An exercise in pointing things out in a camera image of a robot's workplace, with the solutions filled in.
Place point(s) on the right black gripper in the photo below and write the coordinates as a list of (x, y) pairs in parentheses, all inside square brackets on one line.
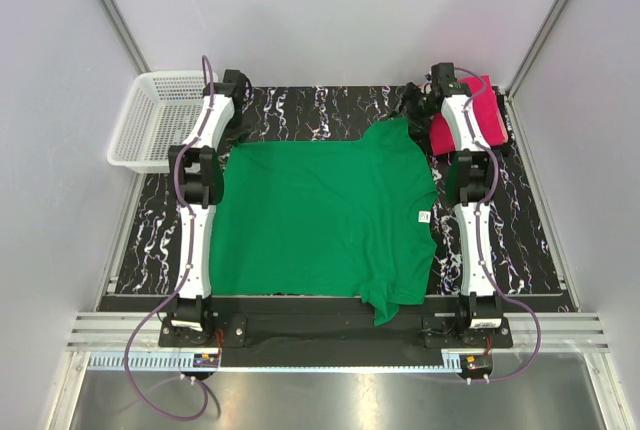
[(418, 125)]

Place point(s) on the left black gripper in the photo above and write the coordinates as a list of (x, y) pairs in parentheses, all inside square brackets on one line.
[(238, 133)]

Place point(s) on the green t shirt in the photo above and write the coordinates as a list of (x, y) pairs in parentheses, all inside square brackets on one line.
[(327, 218)]

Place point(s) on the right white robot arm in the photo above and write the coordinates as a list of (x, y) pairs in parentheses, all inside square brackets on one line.
[(471, 184)]

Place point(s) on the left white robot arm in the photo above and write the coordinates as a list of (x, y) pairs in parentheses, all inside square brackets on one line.
[(198, 187)]

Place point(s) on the folded pink t shirt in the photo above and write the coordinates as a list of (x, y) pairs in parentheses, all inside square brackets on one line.
[(488, 116)]

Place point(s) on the white plastic basket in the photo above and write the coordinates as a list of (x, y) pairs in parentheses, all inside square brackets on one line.
[(161, 110)]

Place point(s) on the black marble pattern mat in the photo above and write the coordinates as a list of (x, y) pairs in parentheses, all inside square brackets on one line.
[(522, 256)]

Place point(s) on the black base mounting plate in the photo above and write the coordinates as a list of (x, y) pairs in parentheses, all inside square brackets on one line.
[(316, 332)]

